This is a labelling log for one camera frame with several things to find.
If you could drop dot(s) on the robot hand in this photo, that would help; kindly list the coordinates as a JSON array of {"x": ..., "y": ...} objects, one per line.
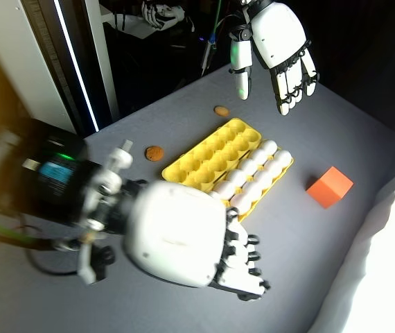
[
  {"x": 277, "y": 38},
  {"x": 173, "y": 232}
]

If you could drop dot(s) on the yellow egg tray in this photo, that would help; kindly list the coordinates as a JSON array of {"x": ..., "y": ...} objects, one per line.
[{"x": 201, "y": 163}]

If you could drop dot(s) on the spare white robot hand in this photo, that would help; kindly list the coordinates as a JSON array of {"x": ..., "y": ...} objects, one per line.
[{"x": 163, "y": 15}]

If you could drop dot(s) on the grey table cloth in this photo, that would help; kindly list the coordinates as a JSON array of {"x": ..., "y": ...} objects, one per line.
[{"x": 183, "y": 312}]

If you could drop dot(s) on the brown round cookie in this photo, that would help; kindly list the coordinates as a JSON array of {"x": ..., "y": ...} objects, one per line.
[{"x": 154, "y": 153}]

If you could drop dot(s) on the tan oval cookie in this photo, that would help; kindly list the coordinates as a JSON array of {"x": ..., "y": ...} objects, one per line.
[{"x": 221, "y": 111}]

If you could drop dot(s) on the orange block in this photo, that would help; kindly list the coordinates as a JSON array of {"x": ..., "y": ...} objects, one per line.
[{"x": 330, "y": 187}]

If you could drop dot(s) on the white pillar with light strip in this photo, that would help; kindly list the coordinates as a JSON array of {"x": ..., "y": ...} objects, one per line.
[{"x": 20, "y": 52}]

